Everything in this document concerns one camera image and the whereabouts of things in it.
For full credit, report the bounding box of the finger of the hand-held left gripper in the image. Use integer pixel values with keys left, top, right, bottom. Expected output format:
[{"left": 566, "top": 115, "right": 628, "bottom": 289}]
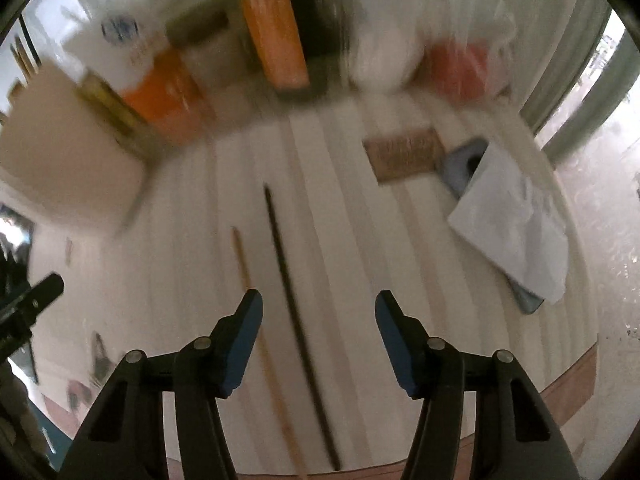
[{"left": 0, "top": 273, "right": 66, "bottom": 332}]

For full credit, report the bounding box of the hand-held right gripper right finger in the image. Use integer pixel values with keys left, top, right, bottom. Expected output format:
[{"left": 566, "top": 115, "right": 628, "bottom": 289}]
[{"left": 375, "top": 290, "right": 581, "bottom": 480}]

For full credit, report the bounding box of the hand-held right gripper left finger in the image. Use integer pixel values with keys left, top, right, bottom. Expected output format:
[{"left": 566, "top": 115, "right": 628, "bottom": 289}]
[{"left": 60, "top": 289, "right": 264, "bottom": 480}]

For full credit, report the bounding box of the black chopstick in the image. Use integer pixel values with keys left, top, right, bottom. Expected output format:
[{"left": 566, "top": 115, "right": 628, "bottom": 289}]
[{"left": 263, "top": 185, "right": 342, "bottom": 471}]

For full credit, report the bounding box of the striped tablecloth with cat print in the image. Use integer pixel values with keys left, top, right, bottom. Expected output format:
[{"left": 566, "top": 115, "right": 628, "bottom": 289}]
[{"left": 0, "top": 95, "right": 600, "bottom": 480}]

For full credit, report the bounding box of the white crumpled paper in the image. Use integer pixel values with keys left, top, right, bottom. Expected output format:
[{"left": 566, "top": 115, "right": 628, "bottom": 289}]
[{"left": 446, "top": 141, "right": 570, "bottom": 305}]

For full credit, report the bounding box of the brown printed card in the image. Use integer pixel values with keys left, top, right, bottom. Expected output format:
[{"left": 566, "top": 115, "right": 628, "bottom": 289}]
[{"left": 363, "top": 128, "right": 447, "bottom": 184}]

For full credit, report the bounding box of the orange carton box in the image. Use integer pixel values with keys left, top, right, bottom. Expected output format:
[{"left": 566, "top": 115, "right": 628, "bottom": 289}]
[
  {"left": 120, "top": 47, "right": 216, "bottom": 147},
  {"left": 235, "top": 0, "right": 311, "bottom": 92}
]

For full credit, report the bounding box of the white packet with blue print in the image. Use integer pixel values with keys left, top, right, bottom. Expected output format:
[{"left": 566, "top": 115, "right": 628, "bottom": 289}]
[{"left": 60, "top": 2, "right": 168, "bottom": 93}]

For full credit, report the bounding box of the clear plastic bag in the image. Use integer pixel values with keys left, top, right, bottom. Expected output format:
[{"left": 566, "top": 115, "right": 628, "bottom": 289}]
[{"left": 345, "top": 0, "right": 518, "bottom": 108}]

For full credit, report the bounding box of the beige carton box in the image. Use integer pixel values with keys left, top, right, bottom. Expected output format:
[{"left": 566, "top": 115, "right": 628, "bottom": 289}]
[{"left": 165, "top": 7, "right": 251, "bottom": 76}]

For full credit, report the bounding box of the grey green curtain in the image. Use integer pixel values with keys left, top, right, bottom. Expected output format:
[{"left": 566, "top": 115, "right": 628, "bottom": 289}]
[{"left": 517, "top": 0, "right": 636, "bottom": 166}]

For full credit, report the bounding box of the dark tall box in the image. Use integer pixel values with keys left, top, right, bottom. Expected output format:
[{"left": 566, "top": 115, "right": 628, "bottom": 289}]
[{"left": 282, "top": 0, "right": 351, "bottom": 103}]

